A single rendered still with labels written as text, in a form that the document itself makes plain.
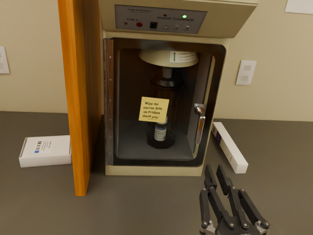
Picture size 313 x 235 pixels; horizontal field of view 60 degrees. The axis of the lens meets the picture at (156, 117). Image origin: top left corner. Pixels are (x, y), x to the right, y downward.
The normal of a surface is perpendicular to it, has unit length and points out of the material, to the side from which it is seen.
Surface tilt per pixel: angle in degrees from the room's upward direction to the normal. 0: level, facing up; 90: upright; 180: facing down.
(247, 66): 90
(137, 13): 135
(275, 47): 90
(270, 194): 0
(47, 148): 0
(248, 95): 90
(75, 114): 90
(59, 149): 0
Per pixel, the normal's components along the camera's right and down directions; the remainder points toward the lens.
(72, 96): 0.07, 0.51
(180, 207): 0.08, -0.86
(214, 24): 0.00, 0.97
